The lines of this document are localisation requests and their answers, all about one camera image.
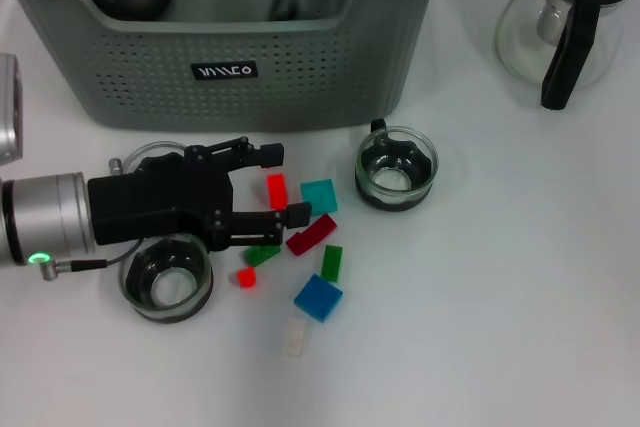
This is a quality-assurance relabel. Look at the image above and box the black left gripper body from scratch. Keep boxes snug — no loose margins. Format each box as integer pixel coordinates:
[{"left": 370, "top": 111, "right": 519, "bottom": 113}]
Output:
[{"left": 87, "top": 151, "right": 236, "bottom": 253}]

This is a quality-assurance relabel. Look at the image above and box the glass teacup with black sleeve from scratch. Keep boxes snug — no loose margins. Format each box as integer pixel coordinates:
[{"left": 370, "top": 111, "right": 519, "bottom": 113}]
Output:
[
  {"left": 122, "top": 140, "right": 186, "bottom": 173},
  {"left": 354, "top": 118, "right": 440, "bottom": 213},
  {"left": 118, "top": 234, "right": 214, "bottom": 323}
]

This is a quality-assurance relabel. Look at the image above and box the green building block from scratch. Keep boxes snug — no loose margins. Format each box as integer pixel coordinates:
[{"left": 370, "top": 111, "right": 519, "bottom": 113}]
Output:
[
  {"left": 320, "top": 244, "right": 345, "bottom": 283},
  {"left": 242, "top": 245, "right": 282, "bottom": 268}
]

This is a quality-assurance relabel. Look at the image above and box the long orange-red building block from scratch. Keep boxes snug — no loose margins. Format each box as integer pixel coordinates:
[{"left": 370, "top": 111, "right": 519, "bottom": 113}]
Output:
[{"left": 266, "top": 173, "right": 288, "bottom": 211}]

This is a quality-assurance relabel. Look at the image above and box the teal square building block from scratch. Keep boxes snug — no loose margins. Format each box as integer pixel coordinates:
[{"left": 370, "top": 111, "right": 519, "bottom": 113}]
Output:
[{"left": 299, "top": 179, "right": 339, "bottom": 216}]

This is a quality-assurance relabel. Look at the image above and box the dark red building block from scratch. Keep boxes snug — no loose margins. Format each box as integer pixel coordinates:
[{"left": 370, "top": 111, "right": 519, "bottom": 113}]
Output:
[{"left": 285, "top": 213, "right": 336, "bottom": 258}]

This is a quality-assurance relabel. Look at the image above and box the grey-green perforated storage bin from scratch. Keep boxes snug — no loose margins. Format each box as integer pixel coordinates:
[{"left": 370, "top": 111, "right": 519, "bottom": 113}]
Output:
[{"left": 0, "top": 0, "right": 451, "bottom": 134}]

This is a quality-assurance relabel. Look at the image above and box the blue square building block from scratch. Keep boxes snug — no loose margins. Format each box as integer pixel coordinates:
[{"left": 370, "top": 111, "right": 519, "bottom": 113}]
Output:
[{"left": 293, "top": 273, "right": 344, "bottom": 323}]

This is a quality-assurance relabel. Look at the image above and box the white two-stud building block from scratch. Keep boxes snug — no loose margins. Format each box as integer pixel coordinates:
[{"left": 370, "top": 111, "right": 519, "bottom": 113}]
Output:
[{"left": 279, "top": 316, "right": 307, "bottom": 357}]

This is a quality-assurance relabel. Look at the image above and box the left arm connector cable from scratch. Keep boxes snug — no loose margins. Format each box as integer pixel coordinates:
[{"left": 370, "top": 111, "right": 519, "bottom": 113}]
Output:
[{"left": 38, "top": 239, "right": 144, "bottom": 280}]

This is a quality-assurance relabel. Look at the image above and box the glass teapot with black handle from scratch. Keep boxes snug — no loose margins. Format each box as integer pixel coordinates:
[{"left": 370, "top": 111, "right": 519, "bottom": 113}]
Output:
[{"left": 493, "top": 0, "right": 637, "bottom": 112}]

